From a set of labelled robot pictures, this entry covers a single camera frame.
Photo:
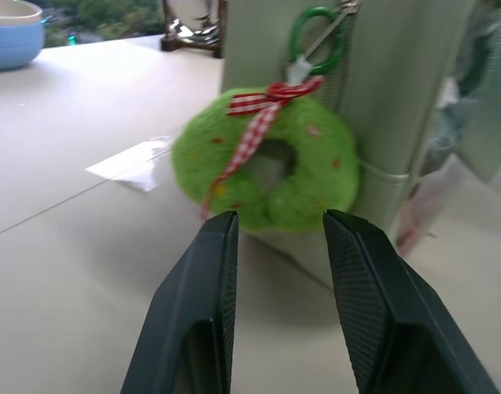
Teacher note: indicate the clear plastic sheet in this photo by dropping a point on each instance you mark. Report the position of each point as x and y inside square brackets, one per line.
[131, 164]

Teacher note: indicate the shiny metal object wooden stand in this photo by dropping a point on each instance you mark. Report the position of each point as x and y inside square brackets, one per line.
[193, 24]

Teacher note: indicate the blue bowl with cream rim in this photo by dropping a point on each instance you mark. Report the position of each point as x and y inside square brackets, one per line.
[10, 37]

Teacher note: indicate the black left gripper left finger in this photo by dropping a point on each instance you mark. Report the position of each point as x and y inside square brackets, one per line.
[185, 312]

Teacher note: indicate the pale green zip pouch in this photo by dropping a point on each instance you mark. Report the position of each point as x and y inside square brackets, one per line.
[390, 82]

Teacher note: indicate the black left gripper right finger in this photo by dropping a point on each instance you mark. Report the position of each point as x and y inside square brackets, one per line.
[382, 312]

